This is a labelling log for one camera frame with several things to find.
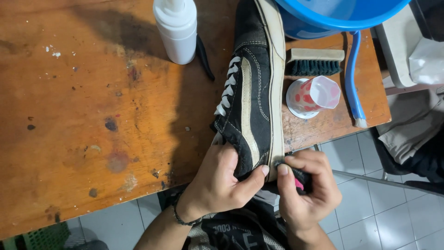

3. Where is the person's right hand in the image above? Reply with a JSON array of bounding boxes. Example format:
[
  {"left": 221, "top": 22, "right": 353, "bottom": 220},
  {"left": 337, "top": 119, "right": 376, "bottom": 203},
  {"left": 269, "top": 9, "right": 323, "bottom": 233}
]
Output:
[{"left": 276, "top": 149, "right": 342, "bottom": 234}]

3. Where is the person's left hand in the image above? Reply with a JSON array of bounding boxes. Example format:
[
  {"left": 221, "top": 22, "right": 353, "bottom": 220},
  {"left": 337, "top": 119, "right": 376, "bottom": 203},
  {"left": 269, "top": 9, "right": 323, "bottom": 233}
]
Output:
[{"left": 179, "top": 142, "right": 270, "bottom": 223}]

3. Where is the black and pink cleaning cloth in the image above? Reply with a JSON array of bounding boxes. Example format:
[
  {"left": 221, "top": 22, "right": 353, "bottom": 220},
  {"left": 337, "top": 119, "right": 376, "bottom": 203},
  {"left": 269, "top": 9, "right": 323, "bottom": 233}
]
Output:
[{"left": 274, "top": 151, "right": 313, "bottom": 195}]

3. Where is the black sneaker with white stripe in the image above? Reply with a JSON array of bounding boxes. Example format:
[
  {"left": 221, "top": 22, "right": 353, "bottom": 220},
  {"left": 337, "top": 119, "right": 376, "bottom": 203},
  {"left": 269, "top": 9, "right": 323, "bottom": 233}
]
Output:
[{"left": 210, "top": 0, "right": 286, "bottom": 182}]

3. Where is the black braided wristband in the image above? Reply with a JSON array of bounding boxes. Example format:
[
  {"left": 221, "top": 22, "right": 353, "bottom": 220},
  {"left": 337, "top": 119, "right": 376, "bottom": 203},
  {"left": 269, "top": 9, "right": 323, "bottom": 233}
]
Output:
[{"left": 172, "top": 192, "right": 203, "bottom": 227}]

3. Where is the person's dark printed shirt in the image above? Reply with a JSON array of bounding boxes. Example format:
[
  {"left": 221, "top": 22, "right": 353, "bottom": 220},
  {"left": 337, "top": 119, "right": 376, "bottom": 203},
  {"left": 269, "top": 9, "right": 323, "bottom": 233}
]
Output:
[{"left": 157, "top": 184, "right": 292, "bottom": 250}]

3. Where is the white cup with red print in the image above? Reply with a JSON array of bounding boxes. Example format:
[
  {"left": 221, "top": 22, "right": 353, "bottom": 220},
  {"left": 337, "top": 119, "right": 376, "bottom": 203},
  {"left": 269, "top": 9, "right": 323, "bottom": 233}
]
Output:
[{"left": 286, "top": 75, "right": 341, "bottom": 119}]

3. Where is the wooden brush with dark bristles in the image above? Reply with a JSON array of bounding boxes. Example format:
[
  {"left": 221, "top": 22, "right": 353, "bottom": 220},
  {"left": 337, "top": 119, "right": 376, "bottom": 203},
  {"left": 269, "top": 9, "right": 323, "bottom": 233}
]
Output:
[{"left": 286, "top": 48, "right": 345, "bottom": 77}]

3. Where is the chair with clothes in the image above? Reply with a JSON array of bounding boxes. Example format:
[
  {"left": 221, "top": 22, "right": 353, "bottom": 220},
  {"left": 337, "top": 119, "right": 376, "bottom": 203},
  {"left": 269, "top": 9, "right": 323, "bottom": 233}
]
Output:
[{"left": 369, "top": 0, "right": 444, "bottom": 195}]

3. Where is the white pump bottle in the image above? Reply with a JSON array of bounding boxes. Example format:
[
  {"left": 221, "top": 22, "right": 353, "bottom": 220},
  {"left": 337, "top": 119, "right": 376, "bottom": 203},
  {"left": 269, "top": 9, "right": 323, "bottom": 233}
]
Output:
[{"left": 153, "top": 0, "right": 197, "bottom": 65}]

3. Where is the blue plastic basin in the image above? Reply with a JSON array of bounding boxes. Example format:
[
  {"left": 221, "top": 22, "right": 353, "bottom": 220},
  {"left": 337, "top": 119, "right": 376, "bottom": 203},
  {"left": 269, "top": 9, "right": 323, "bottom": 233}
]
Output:
[{"left": 273, "top": 0, "right": 412, "bottom": 40}]

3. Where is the white plastic bag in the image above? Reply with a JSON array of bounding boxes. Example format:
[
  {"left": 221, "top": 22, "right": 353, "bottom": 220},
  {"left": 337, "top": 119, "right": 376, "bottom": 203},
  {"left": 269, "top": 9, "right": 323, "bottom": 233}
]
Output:
[{"left": 409, "top": 36, "right": 444, "bottom": 85}]

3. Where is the green plastic crate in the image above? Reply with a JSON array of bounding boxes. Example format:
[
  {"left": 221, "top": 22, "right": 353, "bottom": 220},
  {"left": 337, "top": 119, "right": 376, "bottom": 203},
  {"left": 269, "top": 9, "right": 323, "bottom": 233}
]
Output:
[{"left": 0, "top": 222, "right": 71, "bottom": 250}]

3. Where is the blue handled brush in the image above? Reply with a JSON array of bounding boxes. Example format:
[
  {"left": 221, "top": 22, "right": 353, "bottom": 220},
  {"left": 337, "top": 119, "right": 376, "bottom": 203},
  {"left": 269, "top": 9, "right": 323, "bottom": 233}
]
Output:
[{"left": 345, "top": 31, "right": 368, "bottom": 128}]

